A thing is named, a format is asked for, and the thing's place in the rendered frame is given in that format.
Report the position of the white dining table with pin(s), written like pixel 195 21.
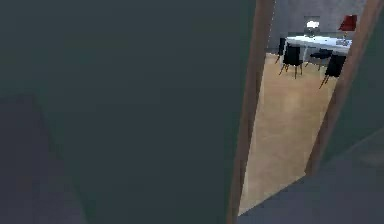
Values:
pixel 315 41

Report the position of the white shade table lamp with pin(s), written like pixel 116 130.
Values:
pixel 312 24

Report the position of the black chair with wooden legs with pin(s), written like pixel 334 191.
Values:
pixel 321 54
pixel 281 47
pixel 292 56
pixel 335 66

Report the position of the red shade table lamp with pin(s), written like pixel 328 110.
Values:
pixel 348 23

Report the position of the brown wooden door frame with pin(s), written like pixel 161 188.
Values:
pixel 248 110

